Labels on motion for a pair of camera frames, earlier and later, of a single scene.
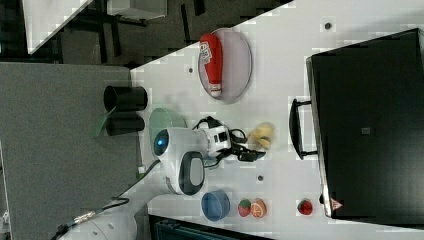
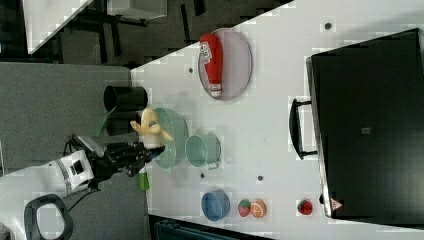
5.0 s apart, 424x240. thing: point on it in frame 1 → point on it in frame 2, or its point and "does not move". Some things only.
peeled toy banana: x=263 y=134 → x=149 y=130
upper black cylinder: x=118 y=99 does not move
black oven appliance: x=367 y=103 does not move
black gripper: x=237 y=148 → x=128 y=156
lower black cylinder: x=123 y=122 does not move
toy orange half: x=258 y=208 does not move
